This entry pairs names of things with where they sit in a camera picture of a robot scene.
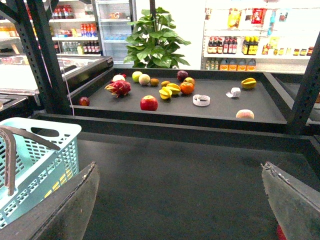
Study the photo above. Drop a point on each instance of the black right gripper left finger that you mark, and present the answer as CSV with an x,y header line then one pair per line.
x,y
64,215

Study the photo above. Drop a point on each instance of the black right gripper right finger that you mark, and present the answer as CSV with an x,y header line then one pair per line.
x,y
295,205

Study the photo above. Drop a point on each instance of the light blue plastic basket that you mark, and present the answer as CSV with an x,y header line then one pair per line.
x,y
38,167

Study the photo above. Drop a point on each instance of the yellow mango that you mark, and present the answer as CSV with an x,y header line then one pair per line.
x,y
62,180

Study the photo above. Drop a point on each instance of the pale peach at edge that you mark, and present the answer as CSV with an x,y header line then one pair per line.
x,y
245,114

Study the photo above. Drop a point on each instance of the small dark red plum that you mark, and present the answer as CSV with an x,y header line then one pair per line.
x,y
84,101

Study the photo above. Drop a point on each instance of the small white label roll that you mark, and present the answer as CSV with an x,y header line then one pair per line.
x,y
235,92

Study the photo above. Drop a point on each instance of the yellow starfruit far right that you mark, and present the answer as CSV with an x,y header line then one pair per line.
x,y
248,83

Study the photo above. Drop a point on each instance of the yellow starfruit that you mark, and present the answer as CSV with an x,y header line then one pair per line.
x,y
175,89
248,83
165,93

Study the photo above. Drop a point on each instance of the pink dragon fruit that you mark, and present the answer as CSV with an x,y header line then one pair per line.
x,y
119,88

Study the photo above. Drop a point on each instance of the red apple on tray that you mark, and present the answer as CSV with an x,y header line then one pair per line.
x,y
149,103

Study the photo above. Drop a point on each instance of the chest freezer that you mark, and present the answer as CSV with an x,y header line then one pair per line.
x,y
17,78

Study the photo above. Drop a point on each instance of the black display tray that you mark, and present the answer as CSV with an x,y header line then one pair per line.
x,y
268,101

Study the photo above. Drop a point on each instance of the white tape roll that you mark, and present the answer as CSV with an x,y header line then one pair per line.
x,y
201,100

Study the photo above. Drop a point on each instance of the white round fruit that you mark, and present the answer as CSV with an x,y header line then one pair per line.
x,y
118,77

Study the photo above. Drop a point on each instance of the green apple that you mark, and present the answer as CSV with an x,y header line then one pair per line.
x,y
136,75

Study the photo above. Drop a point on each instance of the pale round melon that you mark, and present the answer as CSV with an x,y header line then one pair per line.
x,y
144,79

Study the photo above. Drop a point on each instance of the yellow starfruit front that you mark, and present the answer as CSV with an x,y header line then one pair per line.
x,y
165,93

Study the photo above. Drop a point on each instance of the brown kiwi left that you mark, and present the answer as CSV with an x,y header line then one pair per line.
x,y
154,82

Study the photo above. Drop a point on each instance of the brown kiwi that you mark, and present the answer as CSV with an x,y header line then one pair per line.
x,y
165,83
154,82

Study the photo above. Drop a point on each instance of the orange tangerine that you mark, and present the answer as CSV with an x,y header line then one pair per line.
x,y
186,88

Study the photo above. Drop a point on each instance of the brown kiwi right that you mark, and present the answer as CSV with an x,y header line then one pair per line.
x,y
165,83

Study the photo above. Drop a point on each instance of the red yellow peach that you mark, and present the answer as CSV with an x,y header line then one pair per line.
x,y
189,80

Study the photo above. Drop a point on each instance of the yellow starfruit middle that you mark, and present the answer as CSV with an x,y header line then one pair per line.
x,y
175,89

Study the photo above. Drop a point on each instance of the dark purple passion fruit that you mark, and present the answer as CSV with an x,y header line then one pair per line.
x,y
182,75

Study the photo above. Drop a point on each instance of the white shelf with sauce bottles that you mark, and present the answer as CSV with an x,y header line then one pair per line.
x,y
276,36

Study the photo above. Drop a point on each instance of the white shelf with drink bottles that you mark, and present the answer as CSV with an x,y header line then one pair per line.
x,y
72,24

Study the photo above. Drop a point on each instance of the green potted plant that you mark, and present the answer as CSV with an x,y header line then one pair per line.
x,y
154,42

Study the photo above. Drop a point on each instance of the glass door refrigerator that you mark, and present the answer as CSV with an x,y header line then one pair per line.
x,y
114,18

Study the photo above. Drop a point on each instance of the black metal rack post right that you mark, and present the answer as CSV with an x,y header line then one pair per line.
x,y
307,93

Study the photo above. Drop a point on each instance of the black metal rack post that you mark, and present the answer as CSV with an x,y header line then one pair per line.
x,y
307,93
40,52

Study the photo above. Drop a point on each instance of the dark basket handle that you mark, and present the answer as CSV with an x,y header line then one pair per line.
x,y
7,133

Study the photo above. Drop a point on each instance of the black metal rack post left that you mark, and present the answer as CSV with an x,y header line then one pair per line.
x,y
40,52

